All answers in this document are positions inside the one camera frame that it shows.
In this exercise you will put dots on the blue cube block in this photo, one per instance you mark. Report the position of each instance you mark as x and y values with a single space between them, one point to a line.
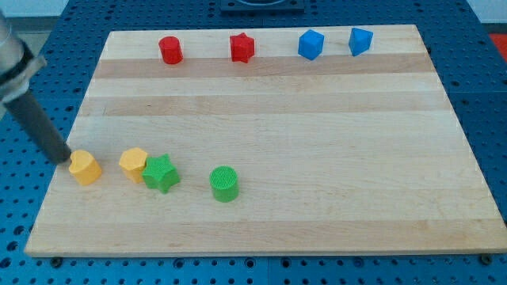
311 44

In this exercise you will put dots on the red cylinder block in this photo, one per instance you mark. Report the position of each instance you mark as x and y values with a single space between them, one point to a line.
170 48

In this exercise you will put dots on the grey pusher rod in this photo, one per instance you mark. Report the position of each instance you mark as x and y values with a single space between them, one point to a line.
37 128

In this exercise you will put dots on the blue pentagon block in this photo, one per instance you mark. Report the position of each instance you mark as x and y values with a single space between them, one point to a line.
360 40

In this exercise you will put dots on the yellow heart block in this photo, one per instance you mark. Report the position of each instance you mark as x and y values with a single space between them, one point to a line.
84 168

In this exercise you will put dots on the yellow hexagon block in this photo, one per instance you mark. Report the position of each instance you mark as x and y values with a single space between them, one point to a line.
133 163

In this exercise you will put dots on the red star block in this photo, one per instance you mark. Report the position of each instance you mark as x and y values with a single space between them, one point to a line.
242 48

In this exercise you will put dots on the wooden board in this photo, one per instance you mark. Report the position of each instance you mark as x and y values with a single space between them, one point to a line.
340 155

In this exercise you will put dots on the green star block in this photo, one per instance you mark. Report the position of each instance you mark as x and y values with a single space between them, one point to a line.
160 173

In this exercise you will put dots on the green cylinder block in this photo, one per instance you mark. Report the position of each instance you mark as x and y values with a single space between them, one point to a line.
224 183

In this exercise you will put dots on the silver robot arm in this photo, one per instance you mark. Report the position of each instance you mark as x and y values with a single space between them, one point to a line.
18 65

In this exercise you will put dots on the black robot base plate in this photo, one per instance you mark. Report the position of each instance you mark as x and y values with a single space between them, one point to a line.
261 5

